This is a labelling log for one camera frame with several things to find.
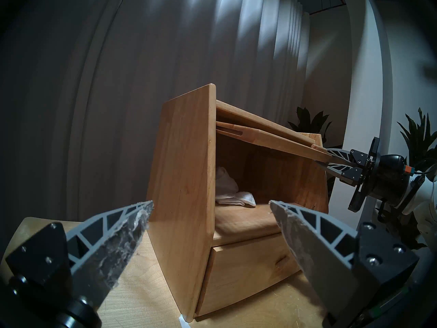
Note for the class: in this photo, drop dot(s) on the grey pleated curtain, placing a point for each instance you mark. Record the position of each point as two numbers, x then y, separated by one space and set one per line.
136 57

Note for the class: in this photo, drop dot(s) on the wooden door peg knob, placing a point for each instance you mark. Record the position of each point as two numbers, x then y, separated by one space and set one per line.
319 147

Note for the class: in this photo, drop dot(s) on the white tape strip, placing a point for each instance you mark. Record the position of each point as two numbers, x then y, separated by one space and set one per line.
184 322

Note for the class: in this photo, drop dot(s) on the leafy plant in white pot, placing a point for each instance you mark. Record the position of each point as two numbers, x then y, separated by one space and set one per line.
421 136

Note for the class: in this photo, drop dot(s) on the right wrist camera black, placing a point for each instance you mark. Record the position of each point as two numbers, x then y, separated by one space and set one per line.
392 161

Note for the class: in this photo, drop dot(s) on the tall dark leafy plant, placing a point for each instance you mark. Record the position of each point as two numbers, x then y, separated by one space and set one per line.
309 120

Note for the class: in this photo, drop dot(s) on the wooden door with ribbed glass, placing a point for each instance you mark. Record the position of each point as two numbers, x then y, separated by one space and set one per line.
273 139

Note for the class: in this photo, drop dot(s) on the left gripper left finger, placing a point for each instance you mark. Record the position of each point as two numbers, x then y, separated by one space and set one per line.
99 259

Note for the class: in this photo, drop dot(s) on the wooden cabinet drawer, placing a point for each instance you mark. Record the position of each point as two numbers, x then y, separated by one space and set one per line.
239 272

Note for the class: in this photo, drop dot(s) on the wooden cabinet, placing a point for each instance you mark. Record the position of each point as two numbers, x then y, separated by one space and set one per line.
181 194

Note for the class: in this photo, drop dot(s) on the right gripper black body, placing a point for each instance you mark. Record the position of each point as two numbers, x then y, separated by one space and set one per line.
385 187

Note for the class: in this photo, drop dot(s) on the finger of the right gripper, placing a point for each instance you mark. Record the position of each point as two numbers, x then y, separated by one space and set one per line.
353 156
344 173

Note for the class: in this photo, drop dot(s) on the white sock bundle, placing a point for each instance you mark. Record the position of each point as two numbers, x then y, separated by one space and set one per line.
235 197

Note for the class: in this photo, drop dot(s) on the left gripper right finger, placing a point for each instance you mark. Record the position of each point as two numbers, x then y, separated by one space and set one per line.
324 259

